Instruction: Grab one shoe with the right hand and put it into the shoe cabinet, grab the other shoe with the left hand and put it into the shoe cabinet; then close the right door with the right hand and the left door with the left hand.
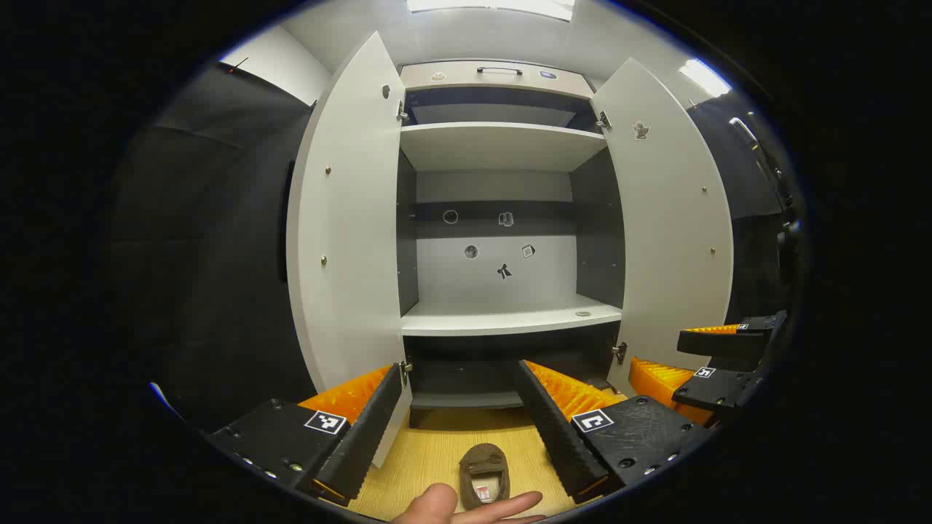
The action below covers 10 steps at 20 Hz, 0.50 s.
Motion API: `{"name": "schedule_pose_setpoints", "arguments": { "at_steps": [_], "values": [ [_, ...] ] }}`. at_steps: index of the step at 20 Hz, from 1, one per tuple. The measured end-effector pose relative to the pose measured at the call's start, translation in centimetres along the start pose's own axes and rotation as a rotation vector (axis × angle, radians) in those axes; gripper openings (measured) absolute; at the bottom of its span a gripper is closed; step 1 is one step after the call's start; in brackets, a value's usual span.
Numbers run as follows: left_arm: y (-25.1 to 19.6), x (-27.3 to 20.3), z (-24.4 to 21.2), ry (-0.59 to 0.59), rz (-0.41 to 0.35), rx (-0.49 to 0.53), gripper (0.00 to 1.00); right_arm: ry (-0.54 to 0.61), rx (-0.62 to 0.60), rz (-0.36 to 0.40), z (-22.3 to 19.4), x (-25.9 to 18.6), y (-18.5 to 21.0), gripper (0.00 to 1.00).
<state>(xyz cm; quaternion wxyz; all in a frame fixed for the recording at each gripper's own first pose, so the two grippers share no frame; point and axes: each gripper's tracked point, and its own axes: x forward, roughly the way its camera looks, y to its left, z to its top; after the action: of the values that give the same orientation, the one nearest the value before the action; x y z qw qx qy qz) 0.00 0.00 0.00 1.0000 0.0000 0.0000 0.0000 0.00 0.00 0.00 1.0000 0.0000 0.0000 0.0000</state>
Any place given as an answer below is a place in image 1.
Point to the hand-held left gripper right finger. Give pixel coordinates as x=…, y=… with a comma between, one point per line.
x=553, y=429

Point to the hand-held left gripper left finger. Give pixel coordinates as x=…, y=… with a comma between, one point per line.
x=368, y=429

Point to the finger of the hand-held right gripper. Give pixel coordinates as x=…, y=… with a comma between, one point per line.
x=717, y=393
x=721, y=342

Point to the brown fuzzy shoe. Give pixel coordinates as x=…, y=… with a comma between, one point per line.
x=484, y=458

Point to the metal door hinge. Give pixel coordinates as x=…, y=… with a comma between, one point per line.
x=603, y=121
x=619, y=353
x=405, y=372
x=403, y=111

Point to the white cabinet drawer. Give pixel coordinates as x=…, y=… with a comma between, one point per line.
x=451, y=86

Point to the ceiling light panel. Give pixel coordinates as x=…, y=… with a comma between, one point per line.
x=705, y=77

